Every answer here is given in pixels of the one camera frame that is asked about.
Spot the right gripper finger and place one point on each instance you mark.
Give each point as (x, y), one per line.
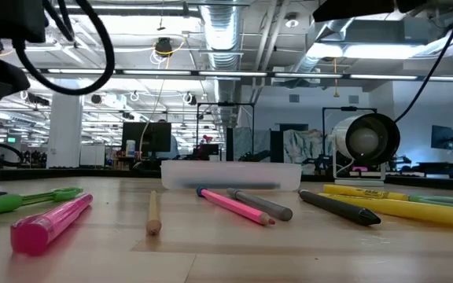
(352, 9)

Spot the yellow highlighter black print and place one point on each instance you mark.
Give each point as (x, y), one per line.
(364, 192)

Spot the black marker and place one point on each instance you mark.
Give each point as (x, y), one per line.
(340, 210)

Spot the clear supply box orange lid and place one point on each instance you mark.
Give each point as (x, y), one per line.
(230, 173)

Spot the long yellow highlighter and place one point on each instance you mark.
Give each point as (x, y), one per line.
(407, 210)

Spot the thin black pen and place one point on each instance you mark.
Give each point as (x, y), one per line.
(230, 185)

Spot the grey marker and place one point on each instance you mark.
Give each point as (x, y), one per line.
(262, 204)

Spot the pink pencil blue eraser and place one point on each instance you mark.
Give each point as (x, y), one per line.
(234, 206)

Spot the yellow wooden pencil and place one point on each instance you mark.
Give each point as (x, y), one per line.
(153, 212)

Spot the pink highlighter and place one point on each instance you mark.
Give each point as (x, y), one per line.
(37, 232)

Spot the monitor on arm mount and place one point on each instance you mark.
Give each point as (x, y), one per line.
(442, 137)

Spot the white spot lamp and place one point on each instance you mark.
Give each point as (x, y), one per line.
(368, 139)

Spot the long ceiling light bar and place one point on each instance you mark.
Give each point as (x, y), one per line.
(230, 73)

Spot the grey cloth cover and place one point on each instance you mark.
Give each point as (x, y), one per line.
(301, 145)

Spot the black hanging ceiling device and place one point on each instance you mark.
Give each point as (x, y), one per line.
(163, 46)

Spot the red black background robot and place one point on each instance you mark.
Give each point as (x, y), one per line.
(207, 138)

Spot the black computer monitor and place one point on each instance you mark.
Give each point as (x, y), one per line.
(148, 137)

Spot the white bottle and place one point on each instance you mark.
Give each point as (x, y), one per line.
(130, 148)

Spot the white pillar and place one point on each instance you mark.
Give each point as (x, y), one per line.
(65, 129)

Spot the black rig frame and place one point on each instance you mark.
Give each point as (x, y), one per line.
(226, 104)
(348, 108)

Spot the silver ribbed ventilation duct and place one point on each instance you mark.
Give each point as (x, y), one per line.
(220, 31)

